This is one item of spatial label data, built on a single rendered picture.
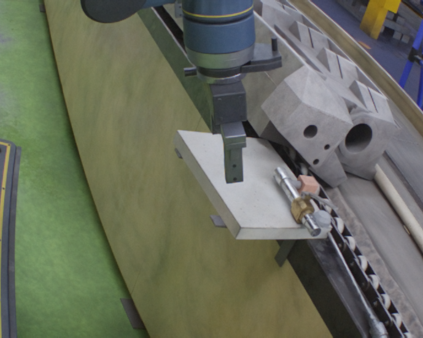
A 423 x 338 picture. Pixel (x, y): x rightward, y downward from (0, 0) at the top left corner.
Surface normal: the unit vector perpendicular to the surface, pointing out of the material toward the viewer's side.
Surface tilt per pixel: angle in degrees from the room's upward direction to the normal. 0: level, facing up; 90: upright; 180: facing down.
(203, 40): 104
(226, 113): 92
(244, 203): 0
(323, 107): 38
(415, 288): 0
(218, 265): 90
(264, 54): 25
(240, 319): 90
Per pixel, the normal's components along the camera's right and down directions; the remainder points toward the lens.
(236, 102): 0.16, 0.58
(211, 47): -0.18, 0.59
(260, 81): -0.80, -0.24
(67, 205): 0.36, -0.81
